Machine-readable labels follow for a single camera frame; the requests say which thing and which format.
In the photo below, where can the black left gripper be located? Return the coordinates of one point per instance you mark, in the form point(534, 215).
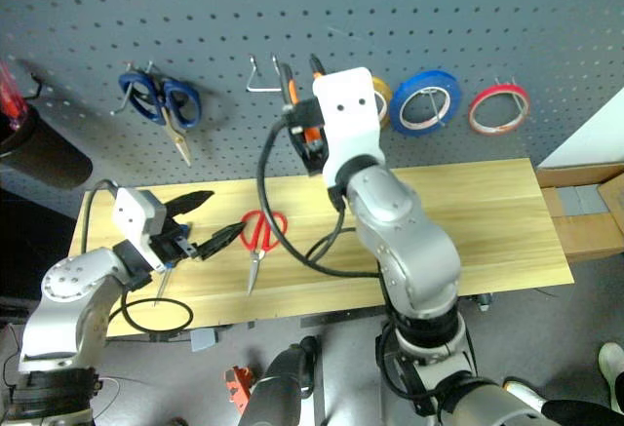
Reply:
point(168, 246)

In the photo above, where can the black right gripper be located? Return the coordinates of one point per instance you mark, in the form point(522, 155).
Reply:
point(304, 113)

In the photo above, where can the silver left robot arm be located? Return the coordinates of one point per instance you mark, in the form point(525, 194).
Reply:
point(73, 280)

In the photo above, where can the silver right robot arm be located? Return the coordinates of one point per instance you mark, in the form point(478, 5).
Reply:
point(404, 231)

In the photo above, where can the metal double pegboard hook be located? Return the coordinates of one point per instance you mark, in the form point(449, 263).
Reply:
point(263, 89)

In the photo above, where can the yellow tape roll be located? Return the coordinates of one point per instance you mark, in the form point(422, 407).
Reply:
point(385, 90)

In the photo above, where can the blue tape roll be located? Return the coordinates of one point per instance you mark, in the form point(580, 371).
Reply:
point(397, 104)

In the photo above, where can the grey pegboard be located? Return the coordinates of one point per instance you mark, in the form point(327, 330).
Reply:
point(312, 7)

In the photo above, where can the red tape roll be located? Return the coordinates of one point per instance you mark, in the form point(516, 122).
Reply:
point(474, 113)

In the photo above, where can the black pegboard hook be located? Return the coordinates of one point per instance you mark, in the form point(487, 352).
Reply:
point(39, 90)

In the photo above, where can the grey block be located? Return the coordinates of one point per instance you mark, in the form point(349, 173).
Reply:
point(204, 340)

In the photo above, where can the orange object on floor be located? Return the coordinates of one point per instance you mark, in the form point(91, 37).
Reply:
point(239, 389)

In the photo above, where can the dark rounded shape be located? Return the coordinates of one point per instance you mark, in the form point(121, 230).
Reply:
point(275, 392)

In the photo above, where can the brown cardboard box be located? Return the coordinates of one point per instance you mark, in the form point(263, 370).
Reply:
point(585, 236)

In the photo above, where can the white panel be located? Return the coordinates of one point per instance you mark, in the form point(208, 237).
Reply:
point(595, 138)

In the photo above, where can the white shoe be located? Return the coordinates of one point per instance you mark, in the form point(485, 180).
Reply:
point(610, 365)
point(526, 394)

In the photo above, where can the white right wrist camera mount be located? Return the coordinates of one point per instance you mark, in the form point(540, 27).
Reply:
point(348, 119)

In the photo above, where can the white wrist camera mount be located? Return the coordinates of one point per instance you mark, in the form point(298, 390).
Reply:
point(348, 119)
point(129, 211)

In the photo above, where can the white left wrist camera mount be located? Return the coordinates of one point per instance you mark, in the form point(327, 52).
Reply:
point(129, 211)

